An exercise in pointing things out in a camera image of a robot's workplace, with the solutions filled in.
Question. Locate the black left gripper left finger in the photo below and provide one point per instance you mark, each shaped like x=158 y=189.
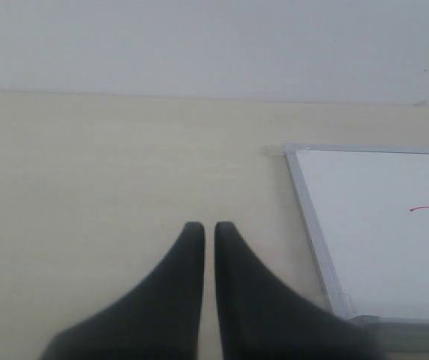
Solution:
x=158 y=319

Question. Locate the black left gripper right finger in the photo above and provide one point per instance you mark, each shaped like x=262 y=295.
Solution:
x=260 y=317

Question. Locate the white aluminium-framed whiteboard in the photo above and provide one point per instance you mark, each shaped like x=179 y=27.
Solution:
x=366 y=213

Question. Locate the clear tape front left corner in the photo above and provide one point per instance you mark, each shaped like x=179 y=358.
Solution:
x=341 y=305

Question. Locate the clear tape corner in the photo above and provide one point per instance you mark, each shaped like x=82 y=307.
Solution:
x=341 y=305
x=281 y=150

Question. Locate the clear tape rear left corner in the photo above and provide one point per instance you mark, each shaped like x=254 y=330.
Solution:
x=281 y=150

